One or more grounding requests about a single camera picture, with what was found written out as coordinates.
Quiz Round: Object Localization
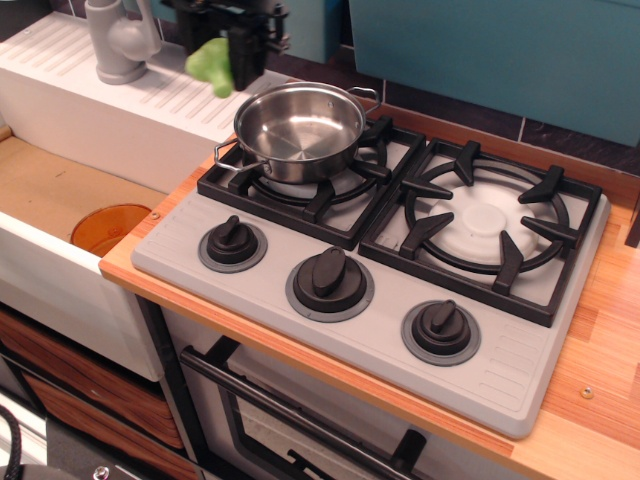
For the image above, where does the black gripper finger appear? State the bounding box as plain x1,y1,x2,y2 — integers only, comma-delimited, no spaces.
228,26,267,91
176,10,222,55

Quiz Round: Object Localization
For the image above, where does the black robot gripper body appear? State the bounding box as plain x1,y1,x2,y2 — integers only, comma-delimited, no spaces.
162,0,289,53

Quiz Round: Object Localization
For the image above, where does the green toy cauliflower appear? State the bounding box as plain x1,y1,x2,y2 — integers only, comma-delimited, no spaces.
185,37,234,98

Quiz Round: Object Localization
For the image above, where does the stainless steel pot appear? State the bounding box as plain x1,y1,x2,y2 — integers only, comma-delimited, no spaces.
213,82,381,185

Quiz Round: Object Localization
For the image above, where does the black left stove knob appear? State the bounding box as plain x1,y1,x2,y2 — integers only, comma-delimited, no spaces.
198,215,268,274

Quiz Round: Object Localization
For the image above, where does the black stove knob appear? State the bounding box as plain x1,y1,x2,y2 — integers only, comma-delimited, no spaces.
401,300,481,367
198,215,268,274
285,247,375,323

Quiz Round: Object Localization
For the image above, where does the black middle stove knob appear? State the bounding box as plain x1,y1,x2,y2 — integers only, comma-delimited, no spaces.
285,247,375,323

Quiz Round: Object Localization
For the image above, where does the grey toy stove top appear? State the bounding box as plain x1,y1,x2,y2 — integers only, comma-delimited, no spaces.
131,140,611,438

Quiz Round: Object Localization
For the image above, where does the black right stove knob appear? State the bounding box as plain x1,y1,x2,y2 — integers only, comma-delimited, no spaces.
401,300,481,367

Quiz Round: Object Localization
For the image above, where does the grey toy faucet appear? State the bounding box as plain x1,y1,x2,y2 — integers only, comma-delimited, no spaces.
85,0,162,85

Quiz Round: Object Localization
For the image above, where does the white toy sink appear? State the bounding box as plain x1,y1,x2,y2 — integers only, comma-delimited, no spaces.
1,13,284,381

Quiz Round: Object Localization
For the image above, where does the black left burner grate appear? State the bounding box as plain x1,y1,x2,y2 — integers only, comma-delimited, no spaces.
197,116,427,250

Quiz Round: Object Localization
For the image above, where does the black burner grate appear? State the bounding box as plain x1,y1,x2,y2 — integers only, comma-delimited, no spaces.
197,116,427,250
359,139,610,327

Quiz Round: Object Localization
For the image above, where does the orange sink drain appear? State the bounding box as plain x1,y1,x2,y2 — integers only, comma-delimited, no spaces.
71,204,151,257

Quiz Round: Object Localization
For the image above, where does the black right burner grate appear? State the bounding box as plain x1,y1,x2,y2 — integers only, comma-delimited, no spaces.
359,139,610,327

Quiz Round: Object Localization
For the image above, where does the upper wood drawer front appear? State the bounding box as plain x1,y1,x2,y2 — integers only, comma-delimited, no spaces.
1,305,181,448

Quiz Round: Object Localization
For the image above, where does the wood drawer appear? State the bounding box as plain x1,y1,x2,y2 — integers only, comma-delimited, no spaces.
1,305,181,448
24,373,199,479

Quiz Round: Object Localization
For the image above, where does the lower wood drawer front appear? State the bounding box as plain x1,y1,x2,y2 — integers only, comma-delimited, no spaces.
24,373,199,479

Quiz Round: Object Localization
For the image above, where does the brass countertop screw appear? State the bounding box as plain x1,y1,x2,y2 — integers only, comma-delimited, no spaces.
580,386,594,400

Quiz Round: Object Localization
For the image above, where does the teal left wall cabinet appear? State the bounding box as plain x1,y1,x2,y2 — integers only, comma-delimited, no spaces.
149,0,343,65

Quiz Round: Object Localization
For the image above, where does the teal wall cabinet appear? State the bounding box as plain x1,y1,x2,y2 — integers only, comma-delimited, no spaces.
149,0,343,65
350,1,639,146

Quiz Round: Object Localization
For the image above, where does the teal right wall cabinet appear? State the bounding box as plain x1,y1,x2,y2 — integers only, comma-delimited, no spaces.
350,1,639,146

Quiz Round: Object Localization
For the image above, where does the oven door with handle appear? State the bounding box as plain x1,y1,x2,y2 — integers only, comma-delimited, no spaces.
179,336,517,479

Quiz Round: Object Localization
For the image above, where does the black braided cable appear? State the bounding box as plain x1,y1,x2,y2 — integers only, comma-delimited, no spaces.
0,404,26,469

